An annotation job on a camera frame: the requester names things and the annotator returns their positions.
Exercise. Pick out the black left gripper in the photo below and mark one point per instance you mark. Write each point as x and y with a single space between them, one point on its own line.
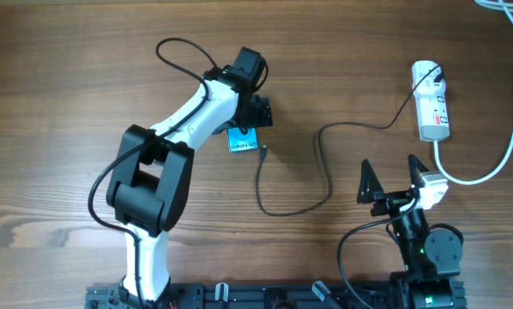
259 112

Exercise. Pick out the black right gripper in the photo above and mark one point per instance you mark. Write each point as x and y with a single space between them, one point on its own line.
389 201

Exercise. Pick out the blue Galaxy smartphone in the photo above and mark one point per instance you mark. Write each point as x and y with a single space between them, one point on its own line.
239 142

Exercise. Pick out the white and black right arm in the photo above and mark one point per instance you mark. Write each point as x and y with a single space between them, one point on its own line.
431 253

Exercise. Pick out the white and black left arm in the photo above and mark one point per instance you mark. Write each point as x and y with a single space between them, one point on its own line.
149 190

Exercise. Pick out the white USB charger plug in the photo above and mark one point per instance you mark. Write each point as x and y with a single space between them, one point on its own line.
428 79

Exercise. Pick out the white power strip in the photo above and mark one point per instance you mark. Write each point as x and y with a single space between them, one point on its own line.
432 116

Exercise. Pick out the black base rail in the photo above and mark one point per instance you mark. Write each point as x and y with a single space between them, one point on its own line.
273 296

